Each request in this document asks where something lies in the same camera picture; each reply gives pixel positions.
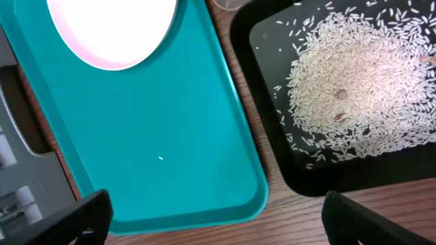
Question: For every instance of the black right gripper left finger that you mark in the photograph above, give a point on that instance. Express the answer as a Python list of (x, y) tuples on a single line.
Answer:
[(85, 222)]

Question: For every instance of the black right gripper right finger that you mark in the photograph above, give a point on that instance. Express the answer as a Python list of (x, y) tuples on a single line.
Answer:
[(348, 222)]

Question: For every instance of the grey dishwasher rack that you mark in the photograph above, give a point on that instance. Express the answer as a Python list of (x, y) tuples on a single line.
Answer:
[(33, 183)]

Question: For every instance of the teal serving tray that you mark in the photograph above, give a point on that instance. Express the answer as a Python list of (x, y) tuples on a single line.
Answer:
[(112, 126)]

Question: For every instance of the black tray bin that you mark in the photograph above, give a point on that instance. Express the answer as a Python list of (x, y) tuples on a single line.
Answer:
[(259, 37)]

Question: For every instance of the spilled rice pile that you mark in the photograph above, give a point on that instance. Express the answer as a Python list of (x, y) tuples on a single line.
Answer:
[(357, 86)]

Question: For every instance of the brown food lump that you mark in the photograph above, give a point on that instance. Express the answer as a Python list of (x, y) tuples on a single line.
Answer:
[(428, 59)]

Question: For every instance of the large white plate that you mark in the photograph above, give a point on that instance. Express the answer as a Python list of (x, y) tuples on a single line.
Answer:
[(112, 35)]

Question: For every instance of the clear plastic bin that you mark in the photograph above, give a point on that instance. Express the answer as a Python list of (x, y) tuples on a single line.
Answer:
[(230, 5)]

